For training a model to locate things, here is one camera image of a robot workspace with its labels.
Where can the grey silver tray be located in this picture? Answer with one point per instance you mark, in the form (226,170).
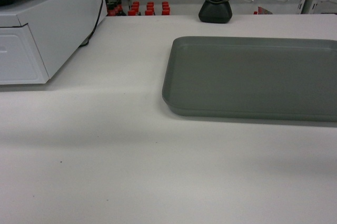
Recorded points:
(252,78)

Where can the white cash drawer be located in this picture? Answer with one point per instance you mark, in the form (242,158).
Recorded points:
(39,36)

